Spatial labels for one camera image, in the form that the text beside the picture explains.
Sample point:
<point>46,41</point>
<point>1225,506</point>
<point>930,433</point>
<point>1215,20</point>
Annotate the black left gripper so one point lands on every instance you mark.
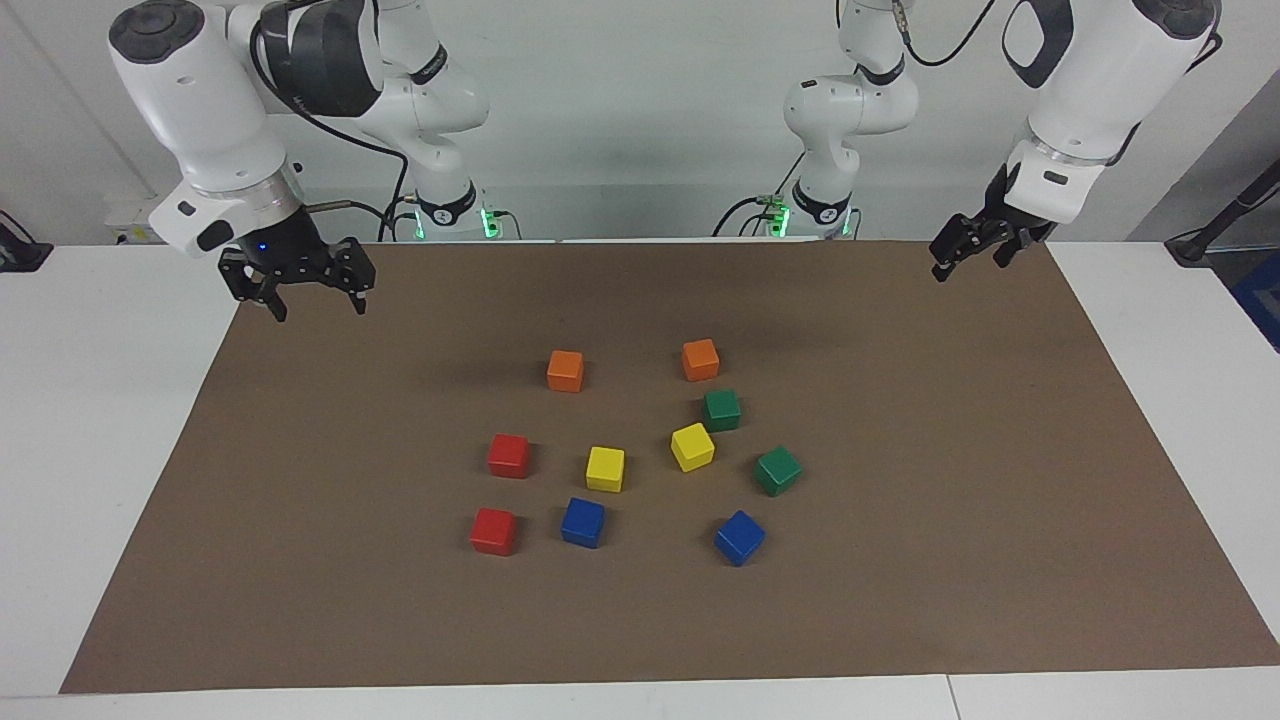
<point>1005,205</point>

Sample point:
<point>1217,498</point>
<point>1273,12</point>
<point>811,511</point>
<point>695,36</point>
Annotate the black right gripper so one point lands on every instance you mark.
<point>285,250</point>

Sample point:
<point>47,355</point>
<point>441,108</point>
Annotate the red wooden cube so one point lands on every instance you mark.
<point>494,531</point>
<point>508,455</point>

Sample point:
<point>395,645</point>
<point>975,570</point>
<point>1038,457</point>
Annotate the green wooden cube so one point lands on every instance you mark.
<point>778,470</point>
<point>721,409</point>

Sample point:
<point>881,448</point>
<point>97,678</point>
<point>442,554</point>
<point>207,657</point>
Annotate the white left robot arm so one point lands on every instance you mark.
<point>1100,90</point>

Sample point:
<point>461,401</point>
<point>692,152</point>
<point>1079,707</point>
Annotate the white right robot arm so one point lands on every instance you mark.
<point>200,100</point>

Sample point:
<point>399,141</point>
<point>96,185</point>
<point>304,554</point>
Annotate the white power box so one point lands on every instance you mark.
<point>125,225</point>

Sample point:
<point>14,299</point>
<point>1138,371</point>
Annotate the green terminal plug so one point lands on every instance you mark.
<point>768,203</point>

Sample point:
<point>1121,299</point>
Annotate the orange wooden cube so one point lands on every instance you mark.
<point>700,359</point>
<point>565,370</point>

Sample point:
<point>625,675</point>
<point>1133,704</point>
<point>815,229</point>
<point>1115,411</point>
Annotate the black clamp foot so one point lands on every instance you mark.
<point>20,255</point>

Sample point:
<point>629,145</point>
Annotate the blue crate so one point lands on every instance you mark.
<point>1262,300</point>

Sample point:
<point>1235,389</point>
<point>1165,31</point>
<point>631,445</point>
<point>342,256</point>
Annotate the brown table mat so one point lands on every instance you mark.
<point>400,600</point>

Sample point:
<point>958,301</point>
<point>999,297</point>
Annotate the yellow wooden cube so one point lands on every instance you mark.
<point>692,446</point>
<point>605,468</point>

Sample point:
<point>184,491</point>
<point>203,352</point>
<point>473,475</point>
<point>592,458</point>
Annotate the blue wooden cube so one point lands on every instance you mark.
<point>739,537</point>
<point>583,522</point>

